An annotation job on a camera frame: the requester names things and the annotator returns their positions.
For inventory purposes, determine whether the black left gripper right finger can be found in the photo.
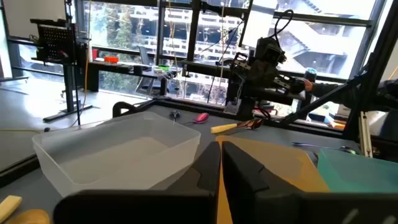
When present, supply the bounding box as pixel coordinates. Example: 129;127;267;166
221;141;398;224

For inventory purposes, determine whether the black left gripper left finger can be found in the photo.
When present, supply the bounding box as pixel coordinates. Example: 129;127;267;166
53;141;221;224

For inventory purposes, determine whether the orange plastic bin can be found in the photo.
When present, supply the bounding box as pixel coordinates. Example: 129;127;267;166
215;135;330;224

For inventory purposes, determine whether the clear plastic bin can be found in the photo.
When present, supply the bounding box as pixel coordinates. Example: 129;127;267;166
32;111;202;197

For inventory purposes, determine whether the blue iridescent long utensil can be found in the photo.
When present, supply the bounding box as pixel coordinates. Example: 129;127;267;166
291;141;359;155

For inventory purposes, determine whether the teal plastic bin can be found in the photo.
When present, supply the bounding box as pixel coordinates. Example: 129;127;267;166
317;148;398;194

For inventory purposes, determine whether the black corner clamp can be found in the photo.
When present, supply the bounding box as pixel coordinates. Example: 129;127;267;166
112;101;138;119

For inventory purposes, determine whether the pink purple iridescent spoon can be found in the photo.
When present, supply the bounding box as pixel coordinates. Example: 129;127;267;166
183;112;210;125

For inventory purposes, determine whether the blue capped bottle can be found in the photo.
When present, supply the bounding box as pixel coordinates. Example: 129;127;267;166
303;67;318;83

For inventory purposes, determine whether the dark background desk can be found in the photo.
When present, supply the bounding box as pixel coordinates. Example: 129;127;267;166
86;60;169;96

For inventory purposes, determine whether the grey office chair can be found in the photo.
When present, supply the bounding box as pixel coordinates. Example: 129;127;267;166
135;45;163;95

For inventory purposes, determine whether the black perforated panel stand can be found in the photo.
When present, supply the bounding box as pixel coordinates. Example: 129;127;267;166
29;0;94;123

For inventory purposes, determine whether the white upright rail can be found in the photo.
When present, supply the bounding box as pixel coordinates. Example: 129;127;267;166
358;111;373;158

